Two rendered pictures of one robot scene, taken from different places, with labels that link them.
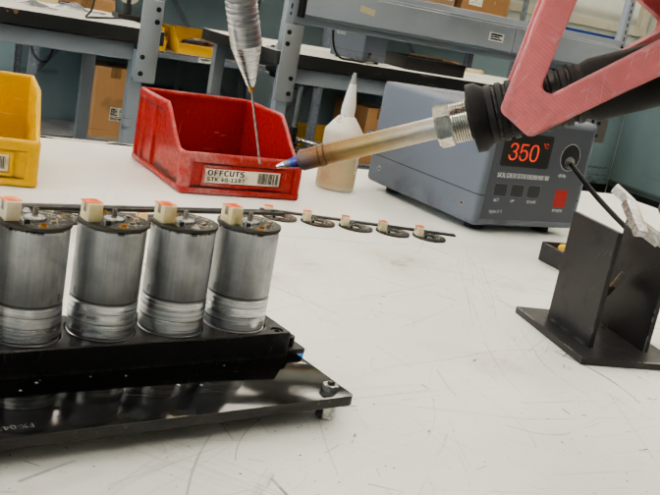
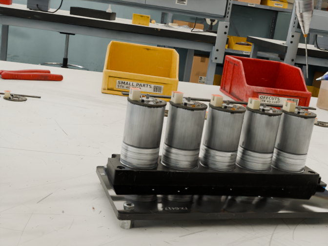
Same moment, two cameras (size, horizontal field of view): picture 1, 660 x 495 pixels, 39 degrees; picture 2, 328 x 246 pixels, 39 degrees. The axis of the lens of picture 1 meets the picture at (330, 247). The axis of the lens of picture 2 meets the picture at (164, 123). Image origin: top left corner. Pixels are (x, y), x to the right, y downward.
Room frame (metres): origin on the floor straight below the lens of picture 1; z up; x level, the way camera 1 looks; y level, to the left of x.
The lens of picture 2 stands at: (0.01, 0.02, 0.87)
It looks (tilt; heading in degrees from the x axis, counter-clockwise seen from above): 14 degrees down; 18
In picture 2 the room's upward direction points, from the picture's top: 8 degrees clockwise
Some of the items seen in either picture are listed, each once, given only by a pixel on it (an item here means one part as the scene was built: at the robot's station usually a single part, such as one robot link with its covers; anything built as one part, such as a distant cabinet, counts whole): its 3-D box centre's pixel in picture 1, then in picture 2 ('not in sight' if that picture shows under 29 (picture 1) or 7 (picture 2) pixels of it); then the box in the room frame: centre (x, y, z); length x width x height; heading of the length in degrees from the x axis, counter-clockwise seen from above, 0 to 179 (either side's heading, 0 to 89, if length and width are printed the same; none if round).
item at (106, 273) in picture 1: (105, 285); (221, 141); (0.32, 0.08, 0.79); 0.02 x 0.02 x 0.05
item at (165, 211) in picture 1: (167, 211); (255, 103); (0.33, 0.06, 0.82); 0.01 x 0.01 x 0.01; 38
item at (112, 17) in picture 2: not in sight; (93, 13); (2.53, 1.37, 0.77); 0.24 x 0.16 x 0.04; 105
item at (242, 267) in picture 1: (240, 282); (291, 144); (0.35, 0.03, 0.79); 0.02 x 0.02 x 0.05
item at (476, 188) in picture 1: (476, 156); not in sight; (0.80, -0.11, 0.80); 0.15 x 0.12 x 0.10; 35
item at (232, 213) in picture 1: (234, 213); (290, 106); (0.35, 0.04, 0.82); 0.01 x 0.01 x 0.01; 38
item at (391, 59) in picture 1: (424, 64); not in sight; (3.34, -0.21, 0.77); 0.24 x 0.16 x 0.04; 118
